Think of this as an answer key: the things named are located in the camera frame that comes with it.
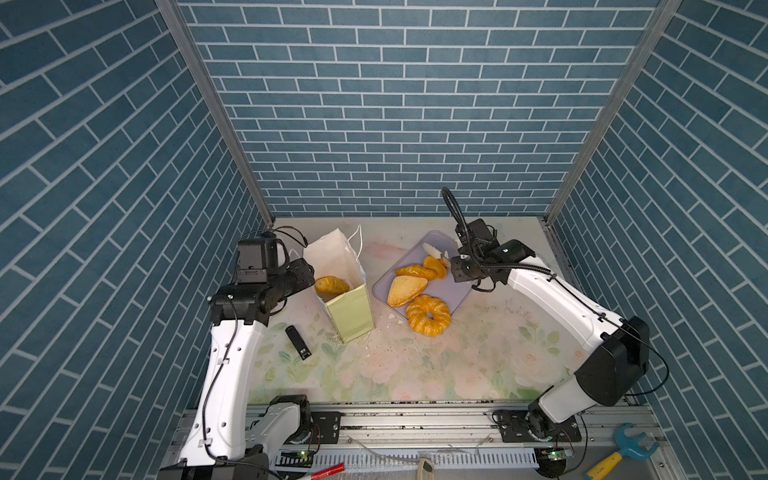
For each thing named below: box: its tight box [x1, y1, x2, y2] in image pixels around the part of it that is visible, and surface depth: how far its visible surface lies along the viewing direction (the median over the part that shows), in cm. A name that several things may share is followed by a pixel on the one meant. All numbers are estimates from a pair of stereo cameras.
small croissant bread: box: [395, 265, 437, 281], surface depth 100 cm
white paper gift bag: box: [304, 225, 375, 344], surface depth 83 cm
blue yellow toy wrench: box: [585, 423, 660, 480], surface depth 71 cm
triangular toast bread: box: [387, 275, 429, 307], surface depth 98 cm
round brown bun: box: [314, 276, 350, 296], surface depth 95 cm
